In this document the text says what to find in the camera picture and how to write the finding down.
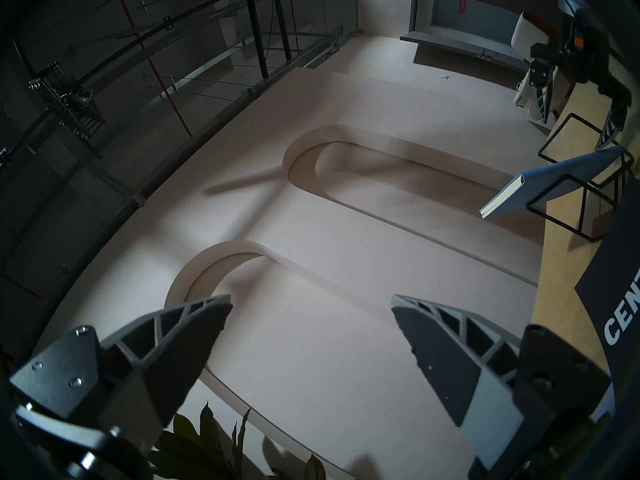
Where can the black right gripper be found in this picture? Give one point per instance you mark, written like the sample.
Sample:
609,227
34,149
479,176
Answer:
590,59

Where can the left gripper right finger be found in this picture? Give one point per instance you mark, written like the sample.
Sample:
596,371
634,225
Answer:
450,354

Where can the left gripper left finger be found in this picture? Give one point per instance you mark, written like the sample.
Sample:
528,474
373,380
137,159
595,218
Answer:
165,354

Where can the thick black Century book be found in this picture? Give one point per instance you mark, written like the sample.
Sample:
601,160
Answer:
615,284

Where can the white wooden armchair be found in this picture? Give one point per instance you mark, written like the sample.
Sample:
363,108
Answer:
527,34

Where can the blue book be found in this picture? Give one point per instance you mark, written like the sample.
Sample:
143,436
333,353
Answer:
550,184

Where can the tall green potted plant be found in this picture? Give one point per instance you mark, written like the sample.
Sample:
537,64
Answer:
200,449

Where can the wooden table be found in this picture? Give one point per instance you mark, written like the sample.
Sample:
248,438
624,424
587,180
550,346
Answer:
560,284

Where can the dark door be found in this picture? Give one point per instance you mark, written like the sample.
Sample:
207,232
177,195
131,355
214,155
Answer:
475,19

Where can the black ceiling rig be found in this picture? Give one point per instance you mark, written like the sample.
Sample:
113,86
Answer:
70,99

